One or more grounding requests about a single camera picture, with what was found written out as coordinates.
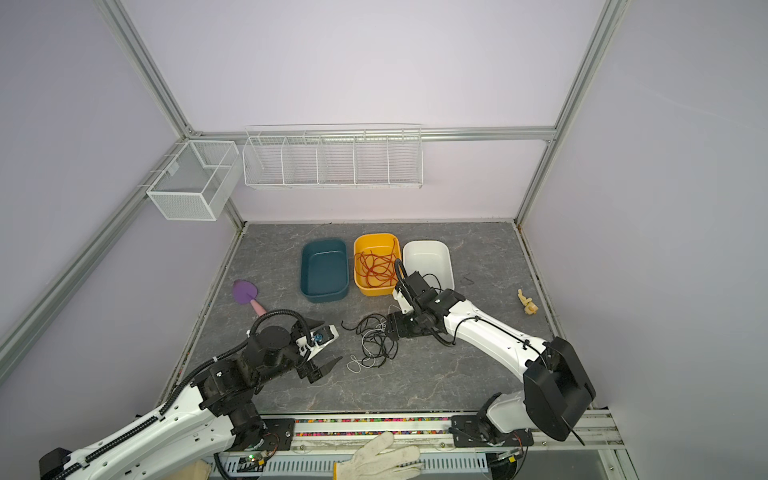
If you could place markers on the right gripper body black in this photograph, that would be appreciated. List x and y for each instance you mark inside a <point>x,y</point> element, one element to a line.
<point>405,325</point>

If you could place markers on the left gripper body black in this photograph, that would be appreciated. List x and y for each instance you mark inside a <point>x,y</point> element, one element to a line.
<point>308,368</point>

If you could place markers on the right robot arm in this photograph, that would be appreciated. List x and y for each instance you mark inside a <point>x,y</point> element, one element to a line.
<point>556,388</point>

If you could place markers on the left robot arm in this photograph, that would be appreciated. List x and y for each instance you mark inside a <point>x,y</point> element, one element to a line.
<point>210,411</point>

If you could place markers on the yellow plastic bin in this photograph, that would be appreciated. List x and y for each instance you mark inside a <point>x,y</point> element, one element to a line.
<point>374,263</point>

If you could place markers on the white plastic bin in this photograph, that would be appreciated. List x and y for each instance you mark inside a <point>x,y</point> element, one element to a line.
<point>432,260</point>

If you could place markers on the teal plastic bin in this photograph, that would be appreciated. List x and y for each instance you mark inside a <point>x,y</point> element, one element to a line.
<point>324,273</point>

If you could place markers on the purple pink scoop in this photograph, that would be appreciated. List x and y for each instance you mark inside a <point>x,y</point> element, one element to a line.
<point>245,293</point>

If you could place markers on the white work glove centre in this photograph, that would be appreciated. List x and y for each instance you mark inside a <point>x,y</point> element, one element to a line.
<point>373,461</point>

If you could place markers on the beige toy figure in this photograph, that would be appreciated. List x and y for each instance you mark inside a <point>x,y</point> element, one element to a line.
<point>529,306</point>

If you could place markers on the small white mesh basket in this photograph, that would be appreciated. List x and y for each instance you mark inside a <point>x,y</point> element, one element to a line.
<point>198,181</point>

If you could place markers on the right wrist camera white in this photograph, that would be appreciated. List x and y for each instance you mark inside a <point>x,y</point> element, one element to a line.
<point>403,299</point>

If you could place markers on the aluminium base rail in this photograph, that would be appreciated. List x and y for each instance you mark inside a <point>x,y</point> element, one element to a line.
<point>432,432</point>

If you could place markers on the long white wire basket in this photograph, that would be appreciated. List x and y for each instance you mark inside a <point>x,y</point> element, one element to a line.
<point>333,155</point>

